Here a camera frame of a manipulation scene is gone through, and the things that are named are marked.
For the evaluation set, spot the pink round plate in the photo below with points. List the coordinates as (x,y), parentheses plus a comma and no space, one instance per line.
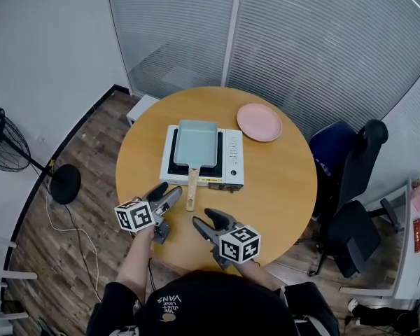
(259,122)

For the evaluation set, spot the person's right forearm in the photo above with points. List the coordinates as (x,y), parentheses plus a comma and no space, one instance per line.
(260,276)

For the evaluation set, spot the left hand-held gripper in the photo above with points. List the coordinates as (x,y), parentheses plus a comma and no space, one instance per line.
(134,217)

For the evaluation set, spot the black standing fan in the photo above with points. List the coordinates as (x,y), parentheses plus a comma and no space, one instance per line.
(66,184)

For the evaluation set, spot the white desk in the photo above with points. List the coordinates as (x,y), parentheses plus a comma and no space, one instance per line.
(411,268)

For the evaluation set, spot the blue chair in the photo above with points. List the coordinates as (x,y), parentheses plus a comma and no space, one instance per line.
(330,145)

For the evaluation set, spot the black office chair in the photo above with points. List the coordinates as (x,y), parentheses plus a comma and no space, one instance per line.
(353,229)

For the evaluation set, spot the person's black shirt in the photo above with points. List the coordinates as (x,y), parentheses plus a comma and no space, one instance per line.
(217,306)

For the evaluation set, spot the person's left forearm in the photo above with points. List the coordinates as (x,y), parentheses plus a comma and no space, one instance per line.
(136,257)

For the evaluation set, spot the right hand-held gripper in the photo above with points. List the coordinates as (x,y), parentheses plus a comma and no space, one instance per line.
(239,245)

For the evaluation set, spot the white portable gas stove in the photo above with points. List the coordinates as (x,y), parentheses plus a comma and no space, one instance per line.
(232,159)

